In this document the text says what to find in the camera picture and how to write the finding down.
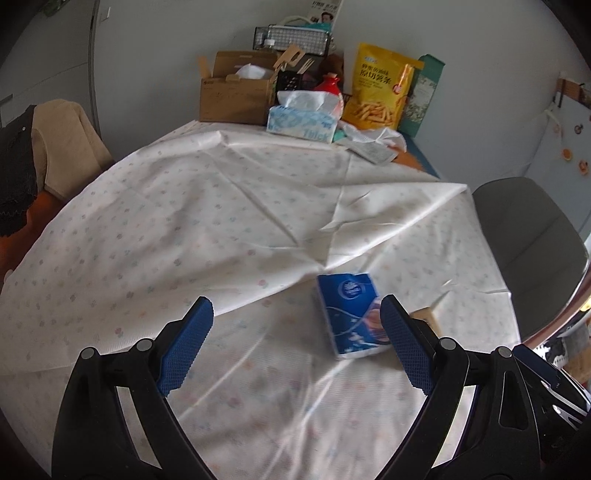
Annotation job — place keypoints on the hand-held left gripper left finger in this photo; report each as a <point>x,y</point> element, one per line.
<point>184,350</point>

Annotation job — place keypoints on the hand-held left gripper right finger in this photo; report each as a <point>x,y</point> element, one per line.
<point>406,346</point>

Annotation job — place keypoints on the small brown box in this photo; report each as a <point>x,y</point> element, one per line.
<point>431,318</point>

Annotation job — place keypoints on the blue tissue pack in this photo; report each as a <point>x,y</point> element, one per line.
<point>351,314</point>

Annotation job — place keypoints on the white floral tablecloth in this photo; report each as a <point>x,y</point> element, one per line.
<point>184,207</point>

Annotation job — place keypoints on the grey chair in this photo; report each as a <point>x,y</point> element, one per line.
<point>521,240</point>

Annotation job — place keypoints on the orange chair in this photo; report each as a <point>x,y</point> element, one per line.
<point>32,226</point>

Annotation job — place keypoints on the grey flat packet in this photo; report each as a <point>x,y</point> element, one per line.
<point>371,152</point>

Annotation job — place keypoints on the white refrigerator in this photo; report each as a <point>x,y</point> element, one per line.
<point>558,194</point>

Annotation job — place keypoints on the white plastic bag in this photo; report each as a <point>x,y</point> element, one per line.
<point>378,136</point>

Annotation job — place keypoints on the round brown magnet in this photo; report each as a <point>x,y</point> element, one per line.
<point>584,167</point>

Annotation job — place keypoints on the orange slice magnet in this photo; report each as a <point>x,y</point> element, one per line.
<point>565,154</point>

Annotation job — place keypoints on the black garment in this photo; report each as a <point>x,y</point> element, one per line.
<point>16,175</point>

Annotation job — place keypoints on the beige garment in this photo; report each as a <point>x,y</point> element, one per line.
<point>64,138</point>

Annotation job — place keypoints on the green patterned box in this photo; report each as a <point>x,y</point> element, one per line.
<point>422,101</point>

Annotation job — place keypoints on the light blue tissue box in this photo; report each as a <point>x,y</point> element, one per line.
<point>300,122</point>

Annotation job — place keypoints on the open cardboard box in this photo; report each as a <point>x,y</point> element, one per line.
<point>231,101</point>

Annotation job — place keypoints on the yellow snack bag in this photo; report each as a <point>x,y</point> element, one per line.
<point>378,83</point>

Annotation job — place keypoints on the red capped bottle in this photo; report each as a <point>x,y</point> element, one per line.
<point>330,83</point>

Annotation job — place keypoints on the white paper wad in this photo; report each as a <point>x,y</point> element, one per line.
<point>251,73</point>

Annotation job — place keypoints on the black perforated container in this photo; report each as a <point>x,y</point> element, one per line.
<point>290,82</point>

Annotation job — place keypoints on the brown box on refrigerator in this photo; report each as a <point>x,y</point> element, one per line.
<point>575,90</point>

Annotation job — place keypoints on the wooden slat piece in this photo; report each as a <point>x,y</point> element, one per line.
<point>293,57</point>

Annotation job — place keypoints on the printed carton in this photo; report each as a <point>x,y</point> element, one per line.
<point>325,11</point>

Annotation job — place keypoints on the white wall switch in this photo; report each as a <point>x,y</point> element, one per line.
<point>105,14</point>

